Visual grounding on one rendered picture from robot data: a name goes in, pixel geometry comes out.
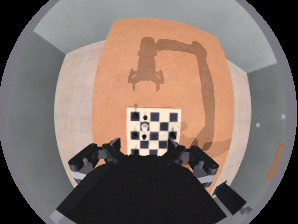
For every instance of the chessboard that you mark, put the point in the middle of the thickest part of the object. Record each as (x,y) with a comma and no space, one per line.
(161,122)

